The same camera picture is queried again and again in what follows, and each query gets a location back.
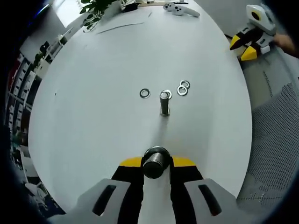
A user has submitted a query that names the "small threaded steel stud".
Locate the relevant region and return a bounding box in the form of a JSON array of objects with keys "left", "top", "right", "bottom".
[{"left": 159, "top": 91, "right": 171, "bottom": 117}]

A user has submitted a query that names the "person's right hand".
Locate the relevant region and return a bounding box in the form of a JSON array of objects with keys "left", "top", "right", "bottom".
[{"left": 273, "top": 34, "right": 297, "bottom": 56}]

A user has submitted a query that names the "large potted green plant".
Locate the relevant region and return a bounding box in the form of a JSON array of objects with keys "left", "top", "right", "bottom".
[{"left": 80, "top": 0, "right": 122, "bottom": 31}]

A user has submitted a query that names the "white game controller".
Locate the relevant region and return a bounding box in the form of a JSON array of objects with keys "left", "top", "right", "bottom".
[{"left": 163, "top": 2, "right": 201, "bottom": 18}]

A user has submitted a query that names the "small green plant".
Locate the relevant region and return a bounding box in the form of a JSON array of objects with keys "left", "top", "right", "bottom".
[{"left": 34, "top": 52, "right": 45, "bottom": 66}]

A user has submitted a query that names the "white paper sheet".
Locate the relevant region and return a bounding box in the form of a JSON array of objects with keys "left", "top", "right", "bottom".
[{"left": 95, "top": 11, "right": 153, "bottom": 35}]

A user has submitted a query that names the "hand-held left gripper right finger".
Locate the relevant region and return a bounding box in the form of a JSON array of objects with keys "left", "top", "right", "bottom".
[{"left": 170, "top": 156, "right": 248, "bottom": 224}]

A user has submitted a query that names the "shelving unit with white boxes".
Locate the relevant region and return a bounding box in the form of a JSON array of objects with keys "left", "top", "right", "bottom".
[{"left": 4, "top": 52, "right": 45, "bottom": 164}]

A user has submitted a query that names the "large threaded steel stud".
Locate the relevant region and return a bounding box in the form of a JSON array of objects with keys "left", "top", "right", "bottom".
[{"left": 142, "top": 146, "right": 173, "bottom": 180}]

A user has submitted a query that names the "grey mesh office chair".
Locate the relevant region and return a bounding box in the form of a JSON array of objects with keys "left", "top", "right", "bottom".
[{"left": 235, "top": 45, "right": 299, "bottom": 210}]

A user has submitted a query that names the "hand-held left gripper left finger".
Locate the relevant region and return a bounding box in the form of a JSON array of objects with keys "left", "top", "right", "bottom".
[{"left": 48, "top": 156, "right": 143, "bottom": 224}]

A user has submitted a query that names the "small black box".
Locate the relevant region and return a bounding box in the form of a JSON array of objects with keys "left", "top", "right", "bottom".
[{"left": 120, "top": 0, "right": 138, "bottom": 12}]

